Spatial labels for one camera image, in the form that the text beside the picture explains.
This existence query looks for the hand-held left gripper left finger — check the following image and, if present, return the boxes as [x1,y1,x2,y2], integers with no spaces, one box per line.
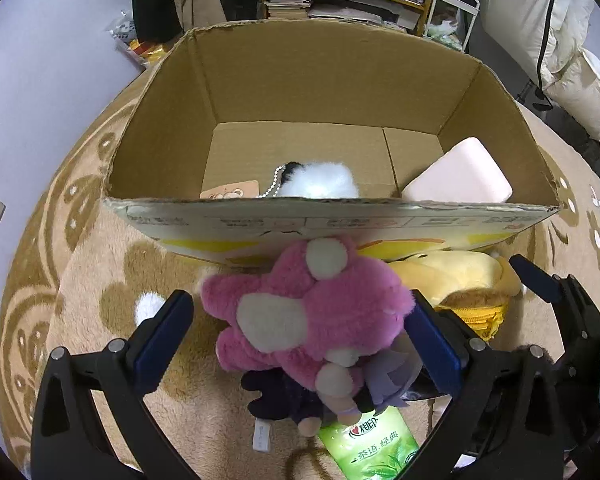
[30,289,201,480]

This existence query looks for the clear plastic bag with toys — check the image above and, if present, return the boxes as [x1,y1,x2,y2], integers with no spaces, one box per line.
[107,10,177,68]

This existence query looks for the stack of books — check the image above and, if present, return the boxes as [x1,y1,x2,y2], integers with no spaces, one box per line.
[265,0,313,20]

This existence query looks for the cardboard box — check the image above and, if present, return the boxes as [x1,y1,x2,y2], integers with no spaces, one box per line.
[101,17,563,268]

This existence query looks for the white fluffy keychain toy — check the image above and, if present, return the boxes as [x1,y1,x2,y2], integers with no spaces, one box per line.
[199,161,362,201]

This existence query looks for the pink plush toy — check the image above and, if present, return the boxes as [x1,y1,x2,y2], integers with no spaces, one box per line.
[200,234,423,398]

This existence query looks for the navy dressed plush doll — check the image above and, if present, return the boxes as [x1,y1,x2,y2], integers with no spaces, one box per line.
[241,332,426,438]

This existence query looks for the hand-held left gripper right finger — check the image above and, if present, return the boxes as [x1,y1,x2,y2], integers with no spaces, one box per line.
[404,289,566,480]

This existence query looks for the white metal cart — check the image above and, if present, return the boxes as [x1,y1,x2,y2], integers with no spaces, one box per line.
[425,0,481,53]

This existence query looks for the yellow plush toy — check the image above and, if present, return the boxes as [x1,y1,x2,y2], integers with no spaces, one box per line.
[387,250,526,343]

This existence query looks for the green tissue pack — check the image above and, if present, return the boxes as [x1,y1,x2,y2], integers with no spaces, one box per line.
[316,405,421,480]

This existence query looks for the dark hanging clothes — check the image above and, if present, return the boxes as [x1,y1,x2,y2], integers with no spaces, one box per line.
[132,0,182,43]

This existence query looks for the beige flower patterned blanket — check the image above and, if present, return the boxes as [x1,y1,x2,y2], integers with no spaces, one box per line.
[0,80,600,480]

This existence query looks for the pile of papers and magazines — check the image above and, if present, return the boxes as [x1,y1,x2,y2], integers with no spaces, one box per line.
[307,0,421,36]

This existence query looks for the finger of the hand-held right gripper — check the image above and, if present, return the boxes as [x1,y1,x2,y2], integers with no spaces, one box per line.
[509,254,600,346]

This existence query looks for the white padded chair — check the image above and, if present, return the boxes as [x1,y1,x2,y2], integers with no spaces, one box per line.
[480,0,600,141]

